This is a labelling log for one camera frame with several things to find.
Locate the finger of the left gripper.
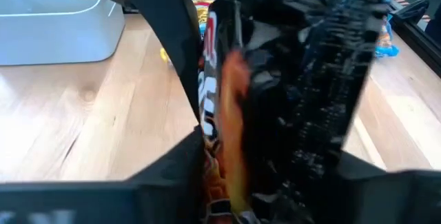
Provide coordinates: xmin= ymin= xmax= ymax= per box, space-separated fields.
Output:
xmin=309 ymin=3 xmax=392 ymax=153
xmin=99 ymin=0 xmax=202 ymax=125

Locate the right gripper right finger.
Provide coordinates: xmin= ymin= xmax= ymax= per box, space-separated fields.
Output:
xmin=309 ymin=150 xmax=441 ymax=224

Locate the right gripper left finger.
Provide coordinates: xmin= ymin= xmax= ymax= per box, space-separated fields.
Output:
xmin=0 ymin=125 xmax=205 ymax=224

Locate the yellow Maruchan chicken ramen pack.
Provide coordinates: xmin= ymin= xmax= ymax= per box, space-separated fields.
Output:
xmin=159 ymin=47 xmax=171 ymax=64

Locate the Maruchan beef ramen pack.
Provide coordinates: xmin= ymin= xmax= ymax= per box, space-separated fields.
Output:
xmin=374 ymin=15 xmax=401 ymax=59
xmin=188 ymin=0 xmax=221 ymax=42

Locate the dark red snack packet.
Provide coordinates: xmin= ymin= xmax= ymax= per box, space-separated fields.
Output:
xmin=198 ymin=0 xmax=345 ymax=224

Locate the white plastic bin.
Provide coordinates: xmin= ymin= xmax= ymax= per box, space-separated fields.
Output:
xmin=0 ymin=0 xmax=125 ymax=67

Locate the black aluminium table frame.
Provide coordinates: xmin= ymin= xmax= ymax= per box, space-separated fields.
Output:
xmin=0 ymin=0 xmax=441 ymax=79

